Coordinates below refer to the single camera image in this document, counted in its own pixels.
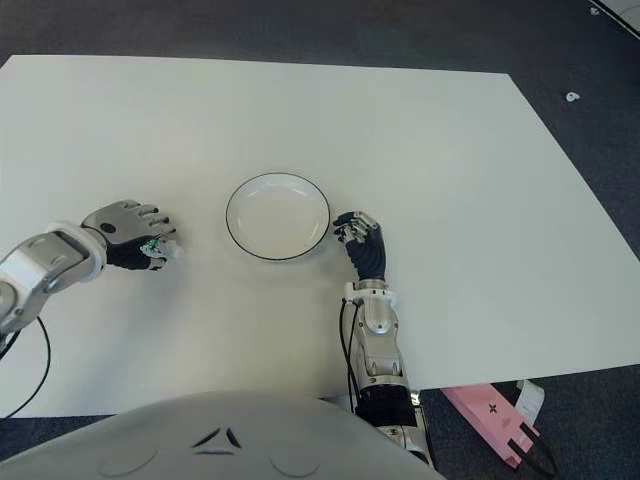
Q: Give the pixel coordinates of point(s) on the white paper tag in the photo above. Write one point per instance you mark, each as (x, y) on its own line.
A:
(531, 400)

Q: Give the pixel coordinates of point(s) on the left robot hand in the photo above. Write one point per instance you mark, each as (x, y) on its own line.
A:
(120, 225)

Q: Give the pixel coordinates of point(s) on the pink box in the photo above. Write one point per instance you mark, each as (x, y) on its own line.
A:
(490, 415)

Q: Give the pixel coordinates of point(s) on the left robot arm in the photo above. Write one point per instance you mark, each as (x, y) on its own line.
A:
(40, 270)

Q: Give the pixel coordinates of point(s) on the green toothpaste tube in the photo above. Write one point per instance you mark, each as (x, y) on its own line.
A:
(156, 247)

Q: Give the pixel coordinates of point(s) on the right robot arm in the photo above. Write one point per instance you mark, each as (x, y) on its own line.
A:
(380, 345)

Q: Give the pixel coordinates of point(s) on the white plate with black rim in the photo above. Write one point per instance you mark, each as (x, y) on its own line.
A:
(277, 217)

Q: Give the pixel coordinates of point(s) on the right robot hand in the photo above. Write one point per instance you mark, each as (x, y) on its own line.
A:
(370, 252)

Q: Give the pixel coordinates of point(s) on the grey robot torso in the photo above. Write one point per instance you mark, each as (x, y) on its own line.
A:
(225, 440)

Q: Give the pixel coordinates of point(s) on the white flat board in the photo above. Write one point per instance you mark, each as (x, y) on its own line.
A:
(625, 10)

